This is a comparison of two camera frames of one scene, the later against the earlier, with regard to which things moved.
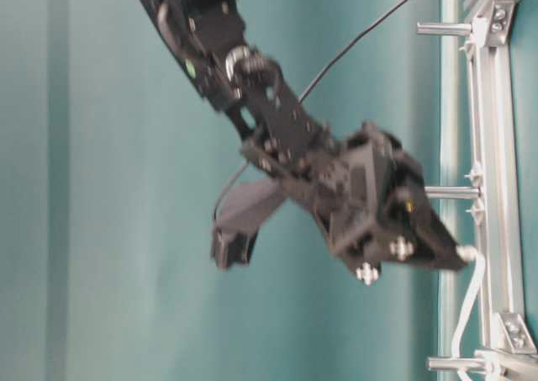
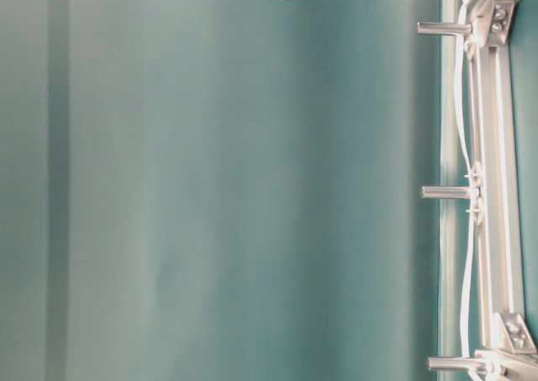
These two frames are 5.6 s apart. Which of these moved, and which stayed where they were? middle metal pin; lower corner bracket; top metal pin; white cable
Moved: white cable
Stayed: top metal pin; lower corner bracket; middle metal pin
